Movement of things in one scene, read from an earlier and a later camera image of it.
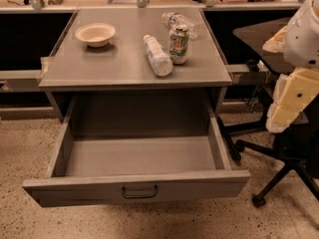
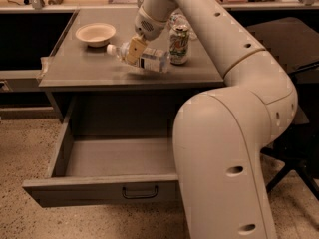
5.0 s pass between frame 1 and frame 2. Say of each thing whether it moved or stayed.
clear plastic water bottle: moved
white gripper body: moved
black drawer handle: stayed
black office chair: stayed
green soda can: stayed
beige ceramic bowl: stayed
